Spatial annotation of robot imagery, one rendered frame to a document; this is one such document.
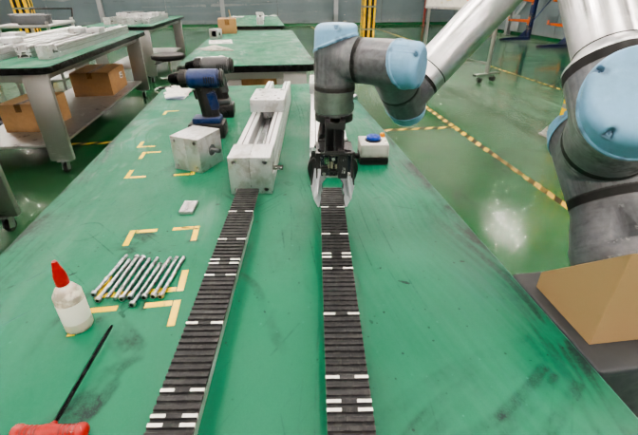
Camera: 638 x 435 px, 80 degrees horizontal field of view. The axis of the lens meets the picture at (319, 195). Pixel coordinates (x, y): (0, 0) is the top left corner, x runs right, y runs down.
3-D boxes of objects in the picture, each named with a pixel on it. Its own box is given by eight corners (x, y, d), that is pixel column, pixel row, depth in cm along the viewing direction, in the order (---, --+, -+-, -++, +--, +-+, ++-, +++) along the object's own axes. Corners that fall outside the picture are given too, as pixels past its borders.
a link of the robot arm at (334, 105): (313, 85, 73) (356, 85, 74) (313, 108, 76) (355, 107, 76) (313, 94, 67) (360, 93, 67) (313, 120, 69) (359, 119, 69)
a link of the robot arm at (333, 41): (349, 26, 60) (304, 24, 64) (347, 96, 65) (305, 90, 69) (369, 22, 66) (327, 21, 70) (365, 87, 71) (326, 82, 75)
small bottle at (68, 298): (88, 312, 59) (65, 249, 53) (98, 325, 57) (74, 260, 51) (62, 326, 56) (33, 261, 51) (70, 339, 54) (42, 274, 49)
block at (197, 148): (210, 175, 102) (204, 141, 98) (175, 168, 106) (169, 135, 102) (230, 160, 111) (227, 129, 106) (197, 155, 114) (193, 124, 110)
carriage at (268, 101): (284, 120, 126) (283, 99, 123) (251, 120, 126) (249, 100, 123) (287, 106, 140) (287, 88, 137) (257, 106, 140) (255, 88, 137)
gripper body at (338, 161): (314, 181, 73) (313, 120, 68) (314, 163, 81) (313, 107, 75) (354, 181, 74) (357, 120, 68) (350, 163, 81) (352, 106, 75)
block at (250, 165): (282, 194, 93) (280, 157, 88) (231, 194, 93) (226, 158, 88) (285, 178, 101) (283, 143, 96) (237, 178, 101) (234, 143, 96)
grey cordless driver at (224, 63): (237, 117, 148) (231, 58, 138) (184, 119, 146) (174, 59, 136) (238, 112, 155) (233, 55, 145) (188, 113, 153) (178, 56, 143)
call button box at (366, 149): (387, 164, 108) (389, 143, 105) (353, 164, 108) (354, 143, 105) (383, 154, 115) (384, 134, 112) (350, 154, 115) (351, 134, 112)
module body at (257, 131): (275, 178, 101) (273, 147, 97) (237, 178, 101) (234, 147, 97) (290, 100, 171) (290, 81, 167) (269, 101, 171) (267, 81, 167)
